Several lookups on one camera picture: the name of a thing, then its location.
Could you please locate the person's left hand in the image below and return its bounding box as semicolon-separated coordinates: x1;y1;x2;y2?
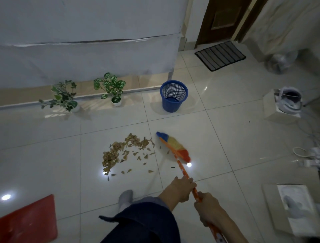
167;176;197;203

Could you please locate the person's grey sock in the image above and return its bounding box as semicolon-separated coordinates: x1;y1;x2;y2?
117;189;134;211

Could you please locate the person's right forearm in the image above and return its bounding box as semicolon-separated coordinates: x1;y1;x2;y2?
208;209;250;243

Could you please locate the black and grey striped doormat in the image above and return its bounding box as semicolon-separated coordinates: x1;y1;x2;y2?
194;41;247;72

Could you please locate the person's left forearm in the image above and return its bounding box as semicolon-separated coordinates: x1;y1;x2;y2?
157;186;182;212

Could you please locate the white standing fan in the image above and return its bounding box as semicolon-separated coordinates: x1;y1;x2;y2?
264;51;299;75

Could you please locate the flat cardboard box with paper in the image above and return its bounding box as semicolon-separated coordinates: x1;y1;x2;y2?
261;183;320;238

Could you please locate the pile of dry brown leaves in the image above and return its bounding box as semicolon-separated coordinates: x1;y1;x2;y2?
101;133;156;182

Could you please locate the cardboard box with white appliance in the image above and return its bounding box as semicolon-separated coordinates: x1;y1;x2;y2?
262;86;304;125

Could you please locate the white cable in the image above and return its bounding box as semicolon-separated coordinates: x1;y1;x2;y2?
292;146;320;171

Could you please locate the blue plastic mesh waste basket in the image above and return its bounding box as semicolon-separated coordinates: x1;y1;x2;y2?
160;80;189;113

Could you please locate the red plastic dustpan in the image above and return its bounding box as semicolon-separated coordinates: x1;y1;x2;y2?
0;194;58;243

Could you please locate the person's right hand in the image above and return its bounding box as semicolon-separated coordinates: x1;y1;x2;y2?
194;191;226;227

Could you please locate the orange broom with multicoloured bristles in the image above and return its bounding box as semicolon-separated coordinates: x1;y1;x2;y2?
156;131;228;243

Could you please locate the dark-leaved plant in white pot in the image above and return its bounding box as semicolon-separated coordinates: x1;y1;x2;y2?
39;80;81;113

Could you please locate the green striped plant in white pot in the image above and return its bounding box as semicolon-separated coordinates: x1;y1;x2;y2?
93;72;126;107

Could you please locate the pale curtain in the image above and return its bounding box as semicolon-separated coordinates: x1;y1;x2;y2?
241;0;320;63

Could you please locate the brown wooden door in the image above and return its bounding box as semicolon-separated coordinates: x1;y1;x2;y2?
195;0;253;48

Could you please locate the person's leg in dark trousers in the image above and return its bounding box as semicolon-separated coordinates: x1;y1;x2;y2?
98;196;181;243

